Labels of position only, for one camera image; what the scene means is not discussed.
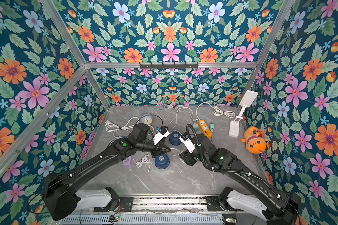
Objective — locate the white folding desk lamp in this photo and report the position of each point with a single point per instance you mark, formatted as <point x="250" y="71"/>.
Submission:
<point x="247" y="99"/>

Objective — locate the green charger adapter middle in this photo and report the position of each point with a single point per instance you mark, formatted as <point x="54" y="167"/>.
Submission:
<point x="196" y="127"/>

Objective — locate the orange clownfish plush toy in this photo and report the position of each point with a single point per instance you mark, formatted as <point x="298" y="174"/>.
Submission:
<point x="254" y="144"/>

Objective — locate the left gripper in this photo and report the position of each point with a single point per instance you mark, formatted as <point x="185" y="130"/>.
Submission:
<point x="157" y="151"/>

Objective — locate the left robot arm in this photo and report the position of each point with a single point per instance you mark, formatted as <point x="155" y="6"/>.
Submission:
<point x="61" y="193"/>

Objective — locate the orange power strip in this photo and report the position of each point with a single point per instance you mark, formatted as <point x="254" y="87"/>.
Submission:
<point x="205" y="129"/>

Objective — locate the blue meat grinder front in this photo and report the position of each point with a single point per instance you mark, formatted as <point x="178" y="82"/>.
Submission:
<point x="162" y="161"/>

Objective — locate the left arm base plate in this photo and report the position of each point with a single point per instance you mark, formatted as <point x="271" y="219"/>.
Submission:
<point x="116" y="205"/>

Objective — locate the black hook rail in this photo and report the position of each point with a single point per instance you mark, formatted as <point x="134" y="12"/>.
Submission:
<point x="175" y="65"/>

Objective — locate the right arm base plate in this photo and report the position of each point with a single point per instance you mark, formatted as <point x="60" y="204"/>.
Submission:
<point x="213" y="204"/>

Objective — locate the pale blue table clock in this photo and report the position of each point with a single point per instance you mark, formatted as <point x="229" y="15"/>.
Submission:
<point x="147" y="119"/>

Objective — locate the purple power strip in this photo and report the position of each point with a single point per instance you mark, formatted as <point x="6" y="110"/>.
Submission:
<point x="127" y="162"/>

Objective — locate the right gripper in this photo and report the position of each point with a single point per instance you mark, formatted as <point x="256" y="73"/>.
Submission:
<point x="188" y="157"/>

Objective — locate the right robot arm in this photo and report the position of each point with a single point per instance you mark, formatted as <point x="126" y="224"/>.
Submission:
<point x="267" y="202"/>

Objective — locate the blue meat grinder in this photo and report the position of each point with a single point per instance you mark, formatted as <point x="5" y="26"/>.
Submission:
<point x="174" y="138"/>
<point x="162" y="161"/>

